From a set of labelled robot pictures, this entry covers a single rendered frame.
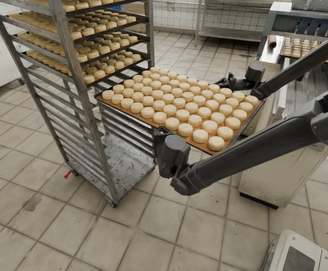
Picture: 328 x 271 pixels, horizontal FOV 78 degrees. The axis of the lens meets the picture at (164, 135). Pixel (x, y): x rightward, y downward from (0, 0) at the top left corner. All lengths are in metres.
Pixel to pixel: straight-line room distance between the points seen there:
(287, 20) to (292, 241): 1.44
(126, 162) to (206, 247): 0.88
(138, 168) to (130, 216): 0.37
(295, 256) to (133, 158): 1.26
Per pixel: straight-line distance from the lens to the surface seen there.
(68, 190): 1.93
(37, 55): 1.37
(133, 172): 1.69
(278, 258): 1.43
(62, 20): 0.84
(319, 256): 1.53
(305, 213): 1.98
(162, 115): 0.74
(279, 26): 1.86
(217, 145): 0.64
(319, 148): 1.33
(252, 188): 1.68
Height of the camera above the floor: 1.49
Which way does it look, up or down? 43 degrees down
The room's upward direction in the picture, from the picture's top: straight up
